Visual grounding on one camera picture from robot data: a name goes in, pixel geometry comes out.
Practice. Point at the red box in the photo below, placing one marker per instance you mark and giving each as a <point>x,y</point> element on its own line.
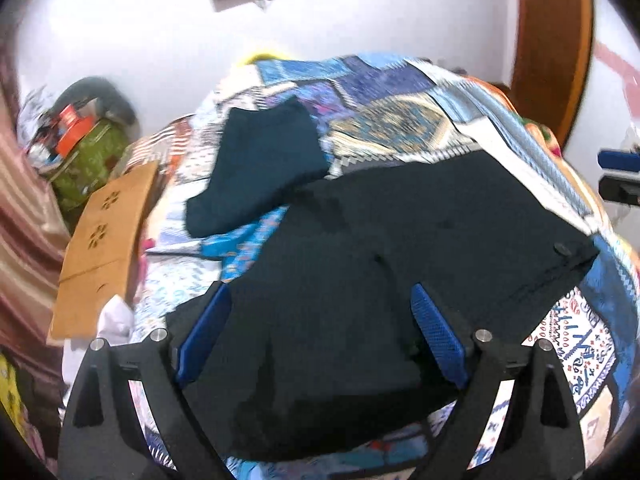
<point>68,116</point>

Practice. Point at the orange box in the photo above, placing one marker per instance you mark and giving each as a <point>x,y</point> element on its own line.
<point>75,137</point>

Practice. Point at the white cloth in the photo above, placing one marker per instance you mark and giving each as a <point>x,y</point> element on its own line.
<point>116,320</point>

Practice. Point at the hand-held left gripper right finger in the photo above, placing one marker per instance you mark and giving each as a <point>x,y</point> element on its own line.
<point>440,335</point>

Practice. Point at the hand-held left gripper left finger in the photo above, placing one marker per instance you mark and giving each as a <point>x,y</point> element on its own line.
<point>200,335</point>

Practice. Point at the wooden door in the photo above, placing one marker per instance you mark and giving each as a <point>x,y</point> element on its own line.
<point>550,50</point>

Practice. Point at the yellow foam tube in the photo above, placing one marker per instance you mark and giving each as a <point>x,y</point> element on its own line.
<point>260,56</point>

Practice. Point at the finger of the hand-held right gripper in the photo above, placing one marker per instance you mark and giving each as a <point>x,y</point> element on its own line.
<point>620,158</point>
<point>620,189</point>

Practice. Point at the green patterned bag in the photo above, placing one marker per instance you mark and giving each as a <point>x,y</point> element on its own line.
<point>90,170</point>

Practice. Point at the striped curtain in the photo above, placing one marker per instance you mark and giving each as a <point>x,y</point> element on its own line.
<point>25,270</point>

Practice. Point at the yellow patterned cloth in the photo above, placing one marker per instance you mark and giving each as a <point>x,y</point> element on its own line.
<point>12,395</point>

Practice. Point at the grey pillow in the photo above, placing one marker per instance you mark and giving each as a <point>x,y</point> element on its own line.
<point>110,92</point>

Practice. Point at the patchwork blanket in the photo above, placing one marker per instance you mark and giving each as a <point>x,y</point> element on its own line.
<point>400,125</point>

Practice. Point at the bamboo lap table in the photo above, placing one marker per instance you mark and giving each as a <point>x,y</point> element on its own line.
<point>100,250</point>

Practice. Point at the black pants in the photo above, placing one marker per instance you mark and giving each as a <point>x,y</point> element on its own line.
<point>400,240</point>

